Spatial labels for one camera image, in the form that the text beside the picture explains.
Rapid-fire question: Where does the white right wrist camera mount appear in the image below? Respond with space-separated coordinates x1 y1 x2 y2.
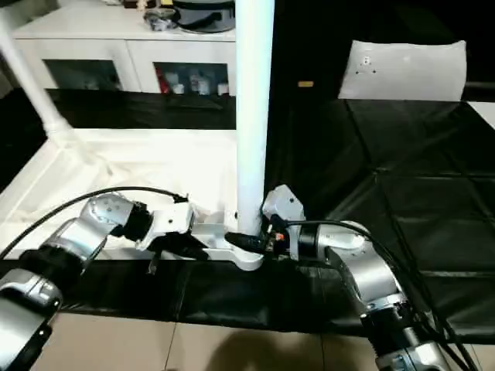
261 185 306 229

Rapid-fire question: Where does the white plastic table top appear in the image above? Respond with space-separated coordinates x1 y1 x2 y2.
0 127 266 273

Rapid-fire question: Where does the grey round bag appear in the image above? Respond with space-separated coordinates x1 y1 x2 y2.
172 0 237 34

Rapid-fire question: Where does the black bundle in plastic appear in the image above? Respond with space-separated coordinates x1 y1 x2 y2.
143 9 179 32

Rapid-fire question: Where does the black table mat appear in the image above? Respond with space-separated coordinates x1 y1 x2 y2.
0 87 495 347

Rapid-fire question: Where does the white plastic table leg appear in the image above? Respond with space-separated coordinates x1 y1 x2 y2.
234 0 276 252
0 22 70 144

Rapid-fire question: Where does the white sideboard cabinet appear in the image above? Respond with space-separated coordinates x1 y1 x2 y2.
11 7 237 96

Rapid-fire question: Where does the white flat board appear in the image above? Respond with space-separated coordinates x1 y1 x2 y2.
467 100 495 128

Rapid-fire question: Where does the black cabinet with gold label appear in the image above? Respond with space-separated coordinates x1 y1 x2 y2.
270 0 353 105

